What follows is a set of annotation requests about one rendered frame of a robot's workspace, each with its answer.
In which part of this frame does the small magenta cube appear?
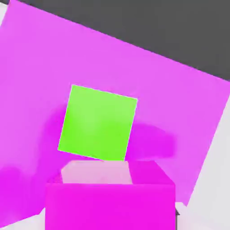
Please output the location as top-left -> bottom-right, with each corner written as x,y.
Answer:
44,160 -> 176,230

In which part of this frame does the small green cube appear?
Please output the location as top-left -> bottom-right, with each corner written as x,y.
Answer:
57,84 -> 138,162

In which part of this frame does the large magenta box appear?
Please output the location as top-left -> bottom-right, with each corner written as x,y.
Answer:
0,0 -> 230,228

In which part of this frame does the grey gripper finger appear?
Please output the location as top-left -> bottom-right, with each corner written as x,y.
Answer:
175,202 -> 187,230

